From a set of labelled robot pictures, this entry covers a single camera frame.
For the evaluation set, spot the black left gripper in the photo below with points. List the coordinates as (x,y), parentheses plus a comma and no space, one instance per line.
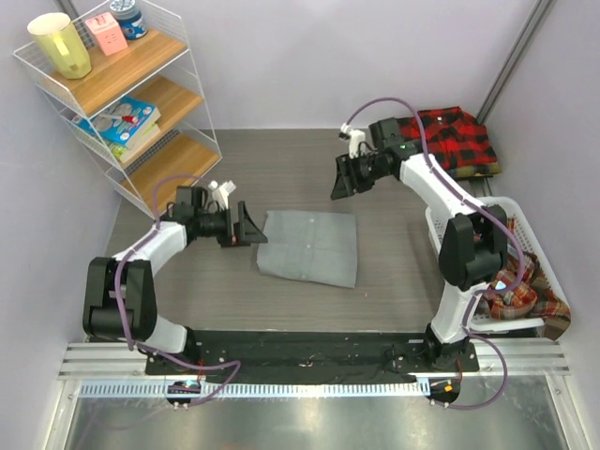
(244,232)

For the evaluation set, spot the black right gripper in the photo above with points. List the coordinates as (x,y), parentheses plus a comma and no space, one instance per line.
(347,183)

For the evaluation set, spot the grey long sleeve shirt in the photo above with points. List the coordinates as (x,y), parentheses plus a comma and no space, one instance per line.
(310,246)

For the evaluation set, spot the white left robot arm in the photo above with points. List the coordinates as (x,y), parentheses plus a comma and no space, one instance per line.
(120,301)

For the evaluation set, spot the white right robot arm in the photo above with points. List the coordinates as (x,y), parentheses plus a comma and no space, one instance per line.
(473,249)

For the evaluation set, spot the red black plaid shirt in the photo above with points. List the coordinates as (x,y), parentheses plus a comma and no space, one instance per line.
(456,138)

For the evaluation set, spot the yellow green plaid shirt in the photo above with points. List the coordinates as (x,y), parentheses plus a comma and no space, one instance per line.
(474,171)

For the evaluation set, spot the green book under blue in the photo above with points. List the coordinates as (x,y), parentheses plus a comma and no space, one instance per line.
(124,152)

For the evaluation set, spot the white plastic laundry basket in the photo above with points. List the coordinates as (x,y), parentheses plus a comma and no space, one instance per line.
(521,229)

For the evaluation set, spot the orange plaid shirt in basket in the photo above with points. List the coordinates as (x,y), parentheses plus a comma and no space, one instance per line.
(533,298)

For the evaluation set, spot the pink cube box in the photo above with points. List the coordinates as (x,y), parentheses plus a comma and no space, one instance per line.
(106,31)

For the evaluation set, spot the blue lidded jar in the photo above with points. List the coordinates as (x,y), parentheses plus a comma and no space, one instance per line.
(129,17)

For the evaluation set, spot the yellow plastic pitcher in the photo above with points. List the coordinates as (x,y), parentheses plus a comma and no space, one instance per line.
(57,37)

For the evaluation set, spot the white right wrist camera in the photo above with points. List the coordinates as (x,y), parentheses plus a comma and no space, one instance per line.
(354,138)

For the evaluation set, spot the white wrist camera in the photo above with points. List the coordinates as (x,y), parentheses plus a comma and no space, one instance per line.
(220,193)
(354,138)

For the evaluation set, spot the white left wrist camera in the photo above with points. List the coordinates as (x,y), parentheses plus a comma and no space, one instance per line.
(220,193)

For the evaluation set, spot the white slotted cable duct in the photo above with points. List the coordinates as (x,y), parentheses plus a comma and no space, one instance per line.
(166,389)

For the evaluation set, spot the white wire wooden shelf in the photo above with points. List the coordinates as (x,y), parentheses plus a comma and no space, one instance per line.
(159,69)

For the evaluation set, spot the aluminium frame post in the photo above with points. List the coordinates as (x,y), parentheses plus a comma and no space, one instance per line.
(525,37)

